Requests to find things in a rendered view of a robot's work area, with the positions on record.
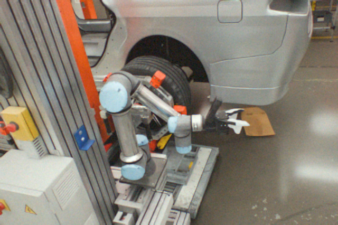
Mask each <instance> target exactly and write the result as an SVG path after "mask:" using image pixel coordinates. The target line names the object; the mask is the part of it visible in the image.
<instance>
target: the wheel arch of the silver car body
mask: <svg viewBox="0 0 338 225"><path fill-rule="evenodd" d="M165 36H168V51H169V57H172V61H171V63H172V64H177V65H179V66H180V67H189V68H190V69H191V70H192V71H193V82H203V83H209V84H210V78H209V75H208V72H207V70H206V69H205V67H204V65H203V63H202V61H201V59H200V58H199V57H198V55H197V54H196V53H195V52H194V51H193V50H192V49H191V48H190V47H189V46H188V45H186V44H185V43H184V42H182V41H180V40H178V39H176V38H174V37H173V36H170V35H165V34H150V35H147V36H144V37H142V38H141V39H139V40H138V41H136V42H135V43H134V44H133V45H132V46H131V48H130V49H129V51H128V52H127V55H126V58H125V62H124V66H125V65H127V64H128V63H129V62H130V61H131V60H133V59H135V58H137V57H142V56H147V55H149V56H156V57H158V53H159V50H160V49H161V46H162V44H163V47H162V49H161V52H160V53H159V58H163V59H165V57H166V56H167V52H166V39H165ZM210 102H211V84H210Z"/></svg>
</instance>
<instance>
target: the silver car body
mask: <svg viewBox="0 0 338 225"><path fill-rule="evenodd" d="M99 1H100V2H101V4H102V5H103V6H104V7H105V9H106V10H108V11H110V12H111V13H109V18H103V19H86V20H84V19H80V18H79V17H78V16H77V15H76V13H75V12H74V9H73V12H74V15H75V17H76V21H77V24H78V28H79V32H80V36H81V38H82V41H83V45H84V49H85V52H86V55H87V59H88V61H89V64H90V68H91V72H92V76H93V79H94V82H95V86H96V87H97V91H98V92H100V91H101V88H102V87H103V85H105V84H104V83H103V82H102V81H103V79H104V78H105V77H106V76H107V75H109V74H110V72H111V73H113V72H115V71H119V70H120V69H121V68H122V67H124V62H125V58H126V55H127V52H128V51H129V49H130V48H131V46H132V45H133V44H134V43H135V42H136V41H138V40H139V39H141V38H142V37H144V36H147V35H150V34H165V35H170V36H173V37H174V38H176V39H178V40H180V41H182V42H184V43H185V44H186V45H188V46H189V47H190V48H191V49H192V50H193V51H194V52H195V53H196V54H197V55H198V57H199V58H200V59H201V61H202V63H203V65H204V67H205V69H206V70H207V72H208V75H209V78H210V84H211V102H213V101H214V99H215V97H216V96H219V97H221V98H222V102H223V103H230V104H242V105H255V106H264V105H270V104H273V103H275V102H277V101H278V100H279V99H280V98H282V97H283V96H284V95H285V94H286V93H287V91H288V90H289V88H290V86H291V84H292V83H293V80H294V76H295V74H296V72H297V70H298V67H300V65H301V63H302V61H303V58H304V56H305V55H306V53H307V50H308V48H309V44H310V41H311V37H312V33H313V11H312V5H311V2H310V1H309V0H99ZM72 8H73V7H72Z"/></svg>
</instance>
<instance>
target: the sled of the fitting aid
mask: <svg viewBox="0 0 338 225"><path fill-rule="evenodd" d="M198 159H199V157H198V153H196V152H188V153H185V155H184V157H183V159H182V161H181V164H180V166H179V167H178V169H177V171H176V173H175V174H174V173H172V172H167V181H168V182H172V183H176V184H181V185H187V183H188V182H189V179H190V177H191V174H192V172H193V169H194V167H195V165H196V162H197V160H198Z"/></svg>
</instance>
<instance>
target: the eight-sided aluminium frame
mask: <svg viewBox="0 0 338 225"><path fill-rule="evenodd" d="M135 77H136V78H138V79H139V80H140V81H141V82H142V84H143V85H146V86H148V87H149V88H150V89H151V91H153V92H154V93H155V94H156V95H157V96H159V97H160V98H161V99H162V100H163V101H164V102H165V103H166V104H168V105H169V106H171V107H172V108H173V107H174V102H173V101H174V100H173V97H172V96H171V94H169V93H167V92H166V91H165V89H164V88H163V87H161V86H159V87H158V88H155V87H154V86H152V85H150V84H149V82H150V81H151V79H152V77H150V76H135ZM134 129H135V133H136V135H144V136H146V131H145V130H143V129H137V128H134ZM167 131H168V123H167V124H166V125H165V126H164V127H163V128H162V129H161V130H159V131H158V132H156V131H151V133H152V138H153V139H154V140H158V139H160V138H161V137H162V136H163V135H164V134H165V133H166V132H167Z"/></svg>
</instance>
